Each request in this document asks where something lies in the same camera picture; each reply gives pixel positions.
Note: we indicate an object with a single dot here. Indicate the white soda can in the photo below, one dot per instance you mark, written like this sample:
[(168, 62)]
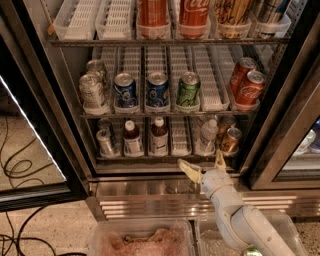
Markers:
[(97, 67), (92, 91)]

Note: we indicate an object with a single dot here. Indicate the silver slim can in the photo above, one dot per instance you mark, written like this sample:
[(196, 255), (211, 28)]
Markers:
[(106, 145), (105, 123)]

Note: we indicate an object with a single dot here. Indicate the rear red cola can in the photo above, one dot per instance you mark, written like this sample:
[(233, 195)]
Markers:
[(242, 67)]

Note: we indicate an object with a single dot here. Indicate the right clear plastic bin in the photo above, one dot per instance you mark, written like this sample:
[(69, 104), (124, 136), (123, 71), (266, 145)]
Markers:
[(210, 242)]

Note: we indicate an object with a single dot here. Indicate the rear gold can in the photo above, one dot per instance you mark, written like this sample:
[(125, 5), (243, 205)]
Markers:
[(225, 122)]

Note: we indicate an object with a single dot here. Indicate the gold can top shelf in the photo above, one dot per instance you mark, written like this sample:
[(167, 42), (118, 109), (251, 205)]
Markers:
[(232, 12)]

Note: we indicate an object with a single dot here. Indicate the clear plastic bin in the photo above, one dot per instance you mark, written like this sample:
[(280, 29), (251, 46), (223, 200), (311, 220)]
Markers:
[(210, 242), (143, 237)]

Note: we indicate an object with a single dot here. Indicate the right brown juice bottle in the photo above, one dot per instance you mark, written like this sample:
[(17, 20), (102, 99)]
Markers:
[(159, 137)]

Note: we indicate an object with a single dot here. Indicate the open glass fridge door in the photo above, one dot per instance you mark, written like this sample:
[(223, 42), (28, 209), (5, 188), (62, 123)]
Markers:
[(41, 163)]

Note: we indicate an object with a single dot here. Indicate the front red cola can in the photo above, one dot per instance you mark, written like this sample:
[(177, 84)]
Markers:
[(250, 88)]

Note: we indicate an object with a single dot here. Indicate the rear silver slim can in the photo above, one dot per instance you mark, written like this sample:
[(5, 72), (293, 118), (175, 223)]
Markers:
[(105, 123)]

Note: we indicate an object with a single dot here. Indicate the left blue soda can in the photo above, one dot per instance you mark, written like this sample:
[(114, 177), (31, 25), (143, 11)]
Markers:
[(125, 89)]

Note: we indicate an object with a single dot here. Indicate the front white soda can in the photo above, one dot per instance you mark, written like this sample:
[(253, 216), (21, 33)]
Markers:
[(92, 91)]

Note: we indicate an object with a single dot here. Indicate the front silver slim can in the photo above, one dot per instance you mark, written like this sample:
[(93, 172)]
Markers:
[(106, 145)]

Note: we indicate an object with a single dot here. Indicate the rear white soda can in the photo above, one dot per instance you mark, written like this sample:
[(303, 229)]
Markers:
[(97, 67)]

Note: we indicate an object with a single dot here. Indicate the left clear plastic bin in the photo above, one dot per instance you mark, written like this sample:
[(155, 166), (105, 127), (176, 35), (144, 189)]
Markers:
[(143, 237)]

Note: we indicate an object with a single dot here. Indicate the stainless fridge cabinet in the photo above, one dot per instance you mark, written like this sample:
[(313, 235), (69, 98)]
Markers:
[(73, 32)]

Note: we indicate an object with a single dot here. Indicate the right closed fridge door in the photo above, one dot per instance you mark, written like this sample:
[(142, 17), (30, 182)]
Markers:
[(278, 168)]

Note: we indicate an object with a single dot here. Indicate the left brown juice bottle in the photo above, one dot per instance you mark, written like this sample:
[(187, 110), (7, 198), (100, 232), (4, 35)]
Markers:
[(132, 138)]

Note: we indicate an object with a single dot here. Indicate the green soda can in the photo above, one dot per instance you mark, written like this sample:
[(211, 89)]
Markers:
[(188, 87)]

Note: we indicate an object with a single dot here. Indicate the green can in bin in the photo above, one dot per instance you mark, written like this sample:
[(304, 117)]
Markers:
[(251, 251)]

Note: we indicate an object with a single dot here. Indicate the orange soda can top shelf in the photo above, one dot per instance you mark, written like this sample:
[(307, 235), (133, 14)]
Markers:
[(152, 13)]

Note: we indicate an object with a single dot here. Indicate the front gold can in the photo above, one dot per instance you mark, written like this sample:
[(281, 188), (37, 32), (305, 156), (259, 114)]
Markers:
[(230, 140)]

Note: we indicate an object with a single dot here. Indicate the dark can top shelf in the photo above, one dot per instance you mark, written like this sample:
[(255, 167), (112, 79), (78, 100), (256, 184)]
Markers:
[(272, 11)]

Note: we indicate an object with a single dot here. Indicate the red cola can top shelf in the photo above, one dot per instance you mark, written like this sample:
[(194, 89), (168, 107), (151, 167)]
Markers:
[(193, 12)]

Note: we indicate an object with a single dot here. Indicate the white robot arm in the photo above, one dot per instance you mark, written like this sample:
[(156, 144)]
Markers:
[(240, 224)]

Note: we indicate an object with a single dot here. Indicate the clear water bottle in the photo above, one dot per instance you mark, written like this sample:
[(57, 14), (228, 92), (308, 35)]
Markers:
[(205, 144)]

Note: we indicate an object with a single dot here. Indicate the blue soda can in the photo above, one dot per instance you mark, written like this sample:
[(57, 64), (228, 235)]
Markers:
[(125, 89), (157, 90)]

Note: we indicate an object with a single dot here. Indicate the right blue soda can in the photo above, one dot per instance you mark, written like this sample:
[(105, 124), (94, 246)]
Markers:
[(157, 90)]

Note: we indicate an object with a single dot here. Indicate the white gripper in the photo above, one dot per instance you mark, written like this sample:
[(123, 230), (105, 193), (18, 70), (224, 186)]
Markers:
[(216, 183)]

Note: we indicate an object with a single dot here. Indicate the brown juice bottle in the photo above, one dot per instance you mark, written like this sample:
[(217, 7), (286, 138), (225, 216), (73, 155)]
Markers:
[(132, 138), (159, 137)]

